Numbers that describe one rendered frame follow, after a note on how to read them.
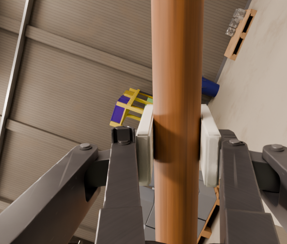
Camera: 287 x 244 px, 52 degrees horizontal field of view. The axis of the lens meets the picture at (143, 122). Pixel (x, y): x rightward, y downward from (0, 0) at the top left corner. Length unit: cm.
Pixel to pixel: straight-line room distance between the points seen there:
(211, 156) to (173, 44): 6
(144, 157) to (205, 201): 444
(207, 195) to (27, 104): 605
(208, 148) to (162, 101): 4
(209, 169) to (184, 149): 3
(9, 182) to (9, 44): 416
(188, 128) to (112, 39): 784
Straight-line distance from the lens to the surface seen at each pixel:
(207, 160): 16
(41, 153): 927
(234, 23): 766
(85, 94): 832
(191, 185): 19
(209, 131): 16
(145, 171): 16
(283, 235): 232
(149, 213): 468
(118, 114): 584
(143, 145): 15
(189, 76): 17
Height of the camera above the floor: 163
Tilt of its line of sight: 1 degrees down
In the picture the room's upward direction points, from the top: 71 degrees counter-clockwise
